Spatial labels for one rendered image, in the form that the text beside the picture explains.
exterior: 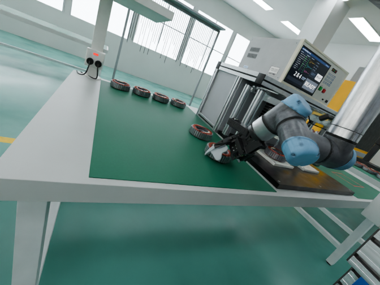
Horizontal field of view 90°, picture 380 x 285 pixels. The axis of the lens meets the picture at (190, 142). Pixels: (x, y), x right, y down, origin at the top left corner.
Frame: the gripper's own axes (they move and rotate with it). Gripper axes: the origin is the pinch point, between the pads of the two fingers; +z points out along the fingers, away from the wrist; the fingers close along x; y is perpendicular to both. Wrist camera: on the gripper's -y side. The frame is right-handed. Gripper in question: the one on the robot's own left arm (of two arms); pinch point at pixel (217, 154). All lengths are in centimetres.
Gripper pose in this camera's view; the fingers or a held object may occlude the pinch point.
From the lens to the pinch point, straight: 76.9
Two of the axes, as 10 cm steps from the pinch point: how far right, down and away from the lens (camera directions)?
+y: 2.0, 8.6, -4.7
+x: 8.1, 1.2, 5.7
